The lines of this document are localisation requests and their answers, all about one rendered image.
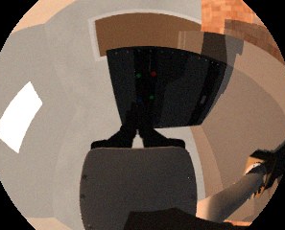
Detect black server rack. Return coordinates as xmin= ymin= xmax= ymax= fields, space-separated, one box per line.
xmin=106 ymin=46 xmax=226 ymax=128

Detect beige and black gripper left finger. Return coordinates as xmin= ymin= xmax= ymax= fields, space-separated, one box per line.
xmin=91 ymin=102 xmax=137 ymax=150

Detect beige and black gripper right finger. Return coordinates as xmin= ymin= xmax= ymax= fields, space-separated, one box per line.
xmin=137 ymin=102 xmax=185 ymax=148

